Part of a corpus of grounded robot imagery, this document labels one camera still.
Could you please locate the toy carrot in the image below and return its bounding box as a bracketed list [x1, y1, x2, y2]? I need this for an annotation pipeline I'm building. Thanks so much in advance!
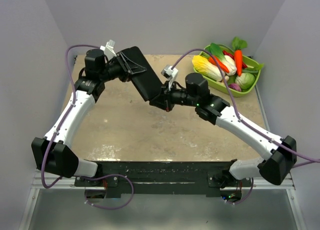
[231, 36, 248, 77]
[208, 56, 230, 73]

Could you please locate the toy carrot right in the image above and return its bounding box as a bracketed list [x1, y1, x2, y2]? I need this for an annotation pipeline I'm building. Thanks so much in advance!
[231, 36, 248, 77]

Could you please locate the toy bok choy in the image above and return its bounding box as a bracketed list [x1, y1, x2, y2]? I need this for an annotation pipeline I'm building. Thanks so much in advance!
[209, 43, 237, 76]

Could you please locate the green vegetable tray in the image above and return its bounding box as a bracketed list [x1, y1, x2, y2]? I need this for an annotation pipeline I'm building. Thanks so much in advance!
[192, 43, 264, 97]

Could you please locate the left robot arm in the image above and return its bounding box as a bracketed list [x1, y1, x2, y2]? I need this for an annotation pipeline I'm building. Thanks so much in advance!
[31, 46, 153, 186]

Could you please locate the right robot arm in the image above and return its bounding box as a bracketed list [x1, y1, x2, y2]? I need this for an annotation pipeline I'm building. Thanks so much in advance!
[149, 73, 297, 188]

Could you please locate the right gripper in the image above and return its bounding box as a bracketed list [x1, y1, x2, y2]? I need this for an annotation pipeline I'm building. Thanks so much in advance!
[150, 80, 199, 113]

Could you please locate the toy green cabbage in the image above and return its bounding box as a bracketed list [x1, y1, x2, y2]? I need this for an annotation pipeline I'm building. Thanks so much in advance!
[235, 72, 256, 90]

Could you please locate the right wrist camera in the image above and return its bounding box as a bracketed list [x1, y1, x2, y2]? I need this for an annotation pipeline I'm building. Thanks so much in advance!
[161, 65, 179, 91]

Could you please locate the aluminium rail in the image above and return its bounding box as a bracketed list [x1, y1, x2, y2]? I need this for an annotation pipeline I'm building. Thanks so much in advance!
[31, 167, 296, 191]

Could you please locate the toy napa cabbage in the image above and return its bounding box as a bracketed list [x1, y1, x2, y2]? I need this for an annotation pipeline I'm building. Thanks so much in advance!
[192, 55, 225, 82]

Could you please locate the toy mushroom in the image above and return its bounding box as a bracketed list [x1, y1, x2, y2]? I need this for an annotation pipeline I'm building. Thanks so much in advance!
[220, 75, 229, 85]

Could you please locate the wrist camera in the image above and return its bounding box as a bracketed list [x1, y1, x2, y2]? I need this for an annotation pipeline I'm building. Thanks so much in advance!
[161, 65, 179, 91]
[99, 39, 117, 60]

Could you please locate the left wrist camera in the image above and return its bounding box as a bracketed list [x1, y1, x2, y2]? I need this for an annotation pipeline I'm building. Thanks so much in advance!
[99, 39, 117, 60]

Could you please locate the toy red chili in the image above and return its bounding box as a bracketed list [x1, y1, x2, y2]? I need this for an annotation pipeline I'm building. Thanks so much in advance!
[222, 50, 248, 69]

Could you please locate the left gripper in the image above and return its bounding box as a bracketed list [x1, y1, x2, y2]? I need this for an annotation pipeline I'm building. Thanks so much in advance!
[99, 51, 146, 83]

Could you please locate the black tool case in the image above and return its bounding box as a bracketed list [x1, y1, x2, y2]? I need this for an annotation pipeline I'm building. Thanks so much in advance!
[121, 46, 162, 101]

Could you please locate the toy carrot left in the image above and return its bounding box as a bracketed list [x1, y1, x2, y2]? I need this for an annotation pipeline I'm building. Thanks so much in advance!
[208, 56, 230, 73]

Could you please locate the toy purple onion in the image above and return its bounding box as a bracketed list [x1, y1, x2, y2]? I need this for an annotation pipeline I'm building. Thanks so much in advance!
[228, 83, 242, 92]

